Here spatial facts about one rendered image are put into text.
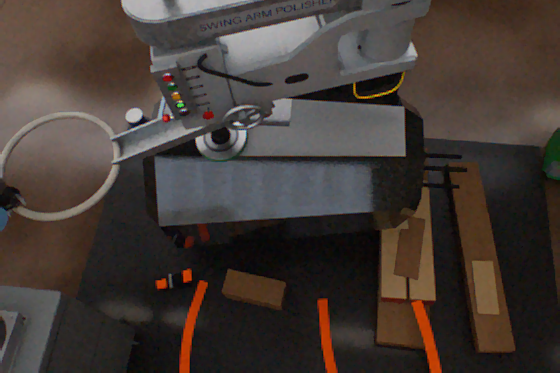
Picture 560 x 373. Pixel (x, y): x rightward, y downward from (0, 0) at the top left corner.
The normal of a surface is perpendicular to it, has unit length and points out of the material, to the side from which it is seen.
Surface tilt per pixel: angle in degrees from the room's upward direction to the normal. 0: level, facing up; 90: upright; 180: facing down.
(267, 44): 4
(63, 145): 0
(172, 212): 45
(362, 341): 0
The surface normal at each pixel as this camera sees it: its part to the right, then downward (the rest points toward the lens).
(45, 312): -0.09, -0.48
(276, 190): -0.10, 0.28
